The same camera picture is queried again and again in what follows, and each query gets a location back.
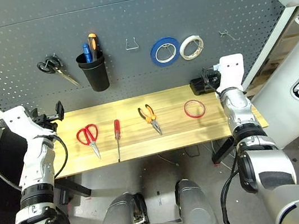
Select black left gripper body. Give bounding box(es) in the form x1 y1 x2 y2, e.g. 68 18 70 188
34 105 60 135

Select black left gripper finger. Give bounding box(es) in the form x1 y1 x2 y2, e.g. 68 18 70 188
54 100 67 122
30 107 41 121

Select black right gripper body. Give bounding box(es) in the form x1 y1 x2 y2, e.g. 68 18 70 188
201 66 225 94

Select red tape roll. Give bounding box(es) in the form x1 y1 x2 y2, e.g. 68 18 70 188
183 98 208 120

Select red handled scissors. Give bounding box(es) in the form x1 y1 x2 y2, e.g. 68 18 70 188
74 122 103 163

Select red handled screwdriver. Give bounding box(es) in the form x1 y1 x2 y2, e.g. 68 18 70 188
111 118 126 162

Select orange black needle-nose pliers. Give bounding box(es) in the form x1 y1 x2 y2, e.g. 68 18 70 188
136 102 163 139

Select dark grey pegboard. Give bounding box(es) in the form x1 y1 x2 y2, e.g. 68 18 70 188
0 0 299 121

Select black plastic tool case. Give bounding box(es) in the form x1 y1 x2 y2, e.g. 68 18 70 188
189 77 207 97

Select white tape roll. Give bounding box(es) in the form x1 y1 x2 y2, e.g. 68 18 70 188
177 33 206 62

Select metal peg hook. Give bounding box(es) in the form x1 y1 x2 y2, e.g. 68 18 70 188
218 28 241 44

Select black plastic cup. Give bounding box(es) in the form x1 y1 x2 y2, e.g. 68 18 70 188
74 49 112 95

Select blue tape roll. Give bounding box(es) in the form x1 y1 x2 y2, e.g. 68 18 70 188
147 35 183 68

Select black table leg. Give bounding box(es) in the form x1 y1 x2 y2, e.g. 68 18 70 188
54 172 93 203
209 135 239 165

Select white rounded machine body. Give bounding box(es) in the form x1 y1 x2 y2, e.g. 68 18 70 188
235 25 299 154

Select silver left robot leg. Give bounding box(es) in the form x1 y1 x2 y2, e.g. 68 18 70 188
94 189 151 224

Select silver robot leg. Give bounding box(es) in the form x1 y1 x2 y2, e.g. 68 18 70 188
173 174 221 224
94 189 151 224

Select silver right robot leg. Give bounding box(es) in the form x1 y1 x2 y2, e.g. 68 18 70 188
173 174 221 224

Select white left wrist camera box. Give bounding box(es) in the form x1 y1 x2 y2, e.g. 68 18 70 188
1 101 57 144

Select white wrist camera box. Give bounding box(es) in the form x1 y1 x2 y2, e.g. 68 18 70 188
211 53 249 97
1 101 57 144

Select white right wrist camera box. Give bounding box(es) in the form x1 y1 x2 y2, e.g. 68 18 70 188
211 53 249 97

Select black handled scissors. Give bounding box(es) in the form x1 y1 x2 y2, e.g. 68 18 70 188
35 51 83 93

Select blue handled screwdriver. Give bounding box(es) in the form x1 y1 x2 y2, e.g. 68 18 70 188
82 43 94 63

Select orange black handled screwdriver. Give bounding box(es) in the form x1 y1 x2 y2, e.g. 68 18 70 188
87 32 102 62

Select wire loop pliers holder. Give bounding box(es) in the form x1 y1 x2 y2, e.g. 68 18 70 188
124 36 140 51

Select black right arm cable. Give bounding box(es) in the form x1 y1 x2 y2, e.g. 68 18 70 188
198 65 249 224

